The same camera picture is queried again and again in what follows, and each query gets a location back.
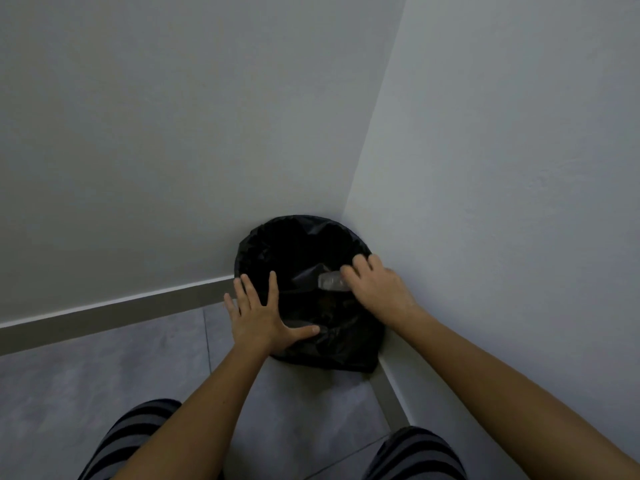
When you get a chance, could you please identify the person's right hand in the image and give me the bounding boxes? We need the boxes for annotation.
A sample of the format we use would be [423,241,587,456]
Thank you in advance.
[340,254,422,331]

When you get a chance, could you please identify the person's left hand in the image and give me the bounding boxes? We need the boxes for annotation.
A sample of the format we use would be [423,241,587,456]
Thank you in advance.
[223,271,321,357]

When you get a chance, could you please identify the clear plastic bottle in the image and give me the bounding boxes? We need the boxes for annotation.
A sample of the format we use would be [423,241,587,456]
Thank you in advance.
[317,272,353,293]

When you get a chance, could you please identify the person's right forearm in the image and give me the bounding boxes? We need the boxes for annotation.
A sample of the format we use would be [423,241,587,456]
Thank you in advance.
[387,305,640,480]

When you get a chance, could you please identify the person's left forearm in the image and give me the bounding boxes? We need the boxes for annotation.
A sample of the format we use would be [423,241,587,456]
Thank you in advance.
[111,340,287,480]

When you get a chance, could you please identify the black trash bag lined bin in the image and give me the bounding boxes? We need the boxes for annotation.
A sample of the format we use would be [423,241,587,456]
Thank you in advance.
[234,215,386,374]

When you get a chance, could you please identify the grey skirting board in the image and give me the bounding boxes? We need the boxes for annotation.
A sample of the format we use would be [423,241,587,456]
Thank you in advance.
[0,277,237,357]
[369,362,412,431]

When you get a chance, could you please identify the grey black striped trousers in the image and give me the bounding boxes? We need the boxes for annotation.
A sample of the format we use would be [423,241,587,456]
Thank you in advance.
[77,399,469,480]

